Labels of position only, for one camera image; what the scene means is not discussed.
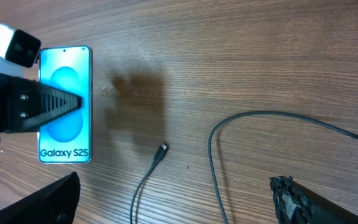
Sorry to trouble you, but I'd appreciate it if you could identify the teal screen Galaxy smartphone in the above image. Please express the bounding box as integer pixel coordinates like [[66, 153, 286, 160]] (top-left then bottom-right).
[[38, 45, 93, 164]]

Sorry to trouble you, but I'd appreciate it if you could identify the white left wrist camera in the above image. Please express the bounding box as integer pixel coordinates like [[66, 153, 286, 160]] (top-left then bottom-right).
[[0, 23, 41, 78]]

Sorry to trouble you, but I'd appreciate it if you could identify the black USB charging cable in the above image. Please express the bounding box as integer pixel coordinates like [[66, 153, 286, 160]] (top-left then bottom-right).
[[129, 110, 358, 224]]

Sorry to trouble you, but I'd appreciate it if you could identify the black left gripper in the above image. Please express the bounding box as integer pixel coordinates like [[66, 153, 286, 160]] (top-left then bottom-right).
[[0, 73, 82, 132]]

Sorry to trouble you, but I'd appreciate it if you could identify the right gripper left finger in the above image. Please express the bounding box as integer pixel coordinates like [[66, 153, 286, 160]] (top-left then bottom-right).
[[0, 172, 81, 224]]

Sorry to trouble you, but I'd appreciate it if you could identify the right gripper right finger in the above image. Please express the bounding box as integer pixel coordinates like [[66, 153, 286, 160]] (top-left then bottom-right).
[[270, 176, 358, 224]]

